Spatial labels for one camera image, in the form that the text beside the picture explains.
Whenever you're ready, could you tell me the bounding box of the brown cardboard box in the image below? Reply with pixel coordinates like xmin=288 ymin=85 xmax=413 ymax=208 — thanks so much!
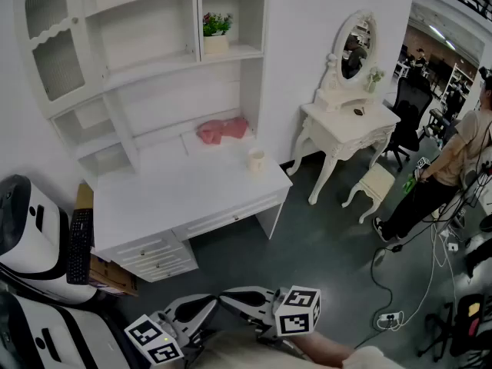
xmin=74 ymin=182 xmax=140 ymax=298

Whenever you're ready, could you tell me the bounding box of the cream mug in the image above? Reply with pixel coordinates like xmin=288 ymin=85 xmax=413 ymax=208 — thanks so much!
xmin=248 ymin=147 xmax=266 ymax=175

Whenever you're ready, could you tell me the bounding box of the small vase with flowers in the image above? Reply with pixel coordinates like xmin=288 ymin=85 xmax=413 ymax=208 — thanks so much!
xmin=364 ymin=66 xmax=386 ymax=94

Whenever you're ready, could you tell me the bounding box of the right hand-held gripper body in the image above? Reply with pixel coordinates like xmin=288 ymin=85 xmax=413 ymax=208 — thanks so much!
xmin=255 ymin=284 xmax=322 ymax=337

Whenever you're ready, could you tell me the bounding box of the white oval vanity mirror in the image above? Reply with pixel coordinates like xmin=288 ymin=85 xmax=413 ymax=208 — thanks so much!
xmin=314 ymin=9 xmax=380 ymax=114

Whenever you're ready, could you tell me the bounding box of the person's right forearm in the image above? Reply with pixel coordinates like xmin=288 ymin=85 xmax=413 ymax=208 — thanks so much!
xmin=290 ymin=331 xmax=357 ymax=368

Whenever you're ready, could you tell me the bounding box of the cream padded stool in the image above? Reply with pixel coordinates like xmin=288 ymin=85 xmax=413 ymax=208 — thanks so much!
xmin=341 ymin=162 xmax=397 ymax=224

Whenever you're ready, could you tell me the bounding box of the black mesh office chair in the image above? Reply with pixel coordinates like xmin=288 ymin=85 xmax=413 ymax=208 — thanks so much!
xmin=384 ymin=77 xmax=434 ymax=173

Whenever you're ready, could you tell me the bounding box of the black rolling chair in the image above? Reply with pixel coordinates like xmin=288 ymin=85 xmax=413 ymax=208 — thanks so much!
xmin=418 ymin=293 xmax=492 ymax=363

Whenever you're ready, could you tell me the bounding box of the black keyboard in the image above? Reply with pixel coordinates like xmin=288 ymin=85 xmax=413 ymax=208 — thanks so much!
xmin=65 ymin=208 xmax=95 ymax=286

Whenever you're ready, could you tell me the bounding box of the black floor cable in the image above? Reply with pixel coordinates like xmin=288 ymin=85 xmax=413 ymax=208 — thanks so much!
xmin=353 ymin=244 xmax=404 ymax=351

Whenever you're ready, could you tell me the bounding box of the person's beige shirt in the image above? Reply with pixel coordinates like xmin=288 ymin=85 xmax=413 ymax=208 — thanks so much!
xmin=190 ymin=328 xmax=404 ymax=369

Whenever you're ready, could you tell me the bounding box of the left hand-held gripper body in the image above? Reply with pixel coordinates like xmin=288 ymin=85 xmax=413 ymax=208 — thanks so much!
xmin=124 ymin=308 xmax=211 ymax=365

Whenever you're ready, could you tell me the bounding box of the white power strip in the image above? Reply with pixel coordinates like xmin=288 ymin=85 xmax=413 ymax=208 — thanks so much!
xmin=376 ymin=311 xmax=405 ymax=331

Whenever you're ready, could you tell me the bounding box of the white carved dressing table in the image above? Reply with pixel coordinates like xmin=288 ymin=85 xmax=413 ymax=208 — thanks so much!
xmin=286 ymin=101 xmax=402 ymax=206

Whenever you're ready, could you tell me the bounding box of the white shelf hutch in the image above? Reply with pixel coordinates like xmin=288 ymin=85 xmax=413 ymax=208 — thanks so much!
xmin=13 ymin=0 xmax=270 ymax=176

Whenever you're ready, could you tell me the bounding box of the white robot with black lid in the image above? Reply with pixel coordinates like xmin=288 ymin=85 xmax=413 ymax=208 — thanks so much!
xmin=0 ymin=174 xmax=98 ymax=306
xmin=0 ymin=290 xmax=130 ymax=369

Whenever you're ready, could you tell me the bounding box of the pink towel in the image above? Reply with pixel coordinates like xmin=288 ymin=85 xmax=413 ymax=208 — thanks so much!
xmin=218 ymin=116 xmax=248 ymax=140
xmin=197 ymin=120 xmax=224 ymax=145

